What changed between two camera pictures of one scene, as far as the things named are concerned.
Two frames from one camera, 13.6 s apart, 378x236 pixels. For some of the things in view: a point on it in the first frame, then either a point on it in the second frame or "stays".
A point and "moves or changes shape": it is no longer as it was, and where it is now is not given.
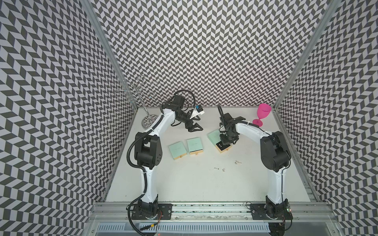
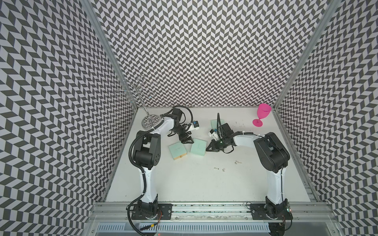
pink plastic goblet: [263, 110] stays
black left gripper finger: [192, 128] -> [186, 140]
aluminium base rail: [306, 212] stays
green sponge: [215, 137] moves or changes shape
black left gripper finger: [194, 126] -> [190, 139]
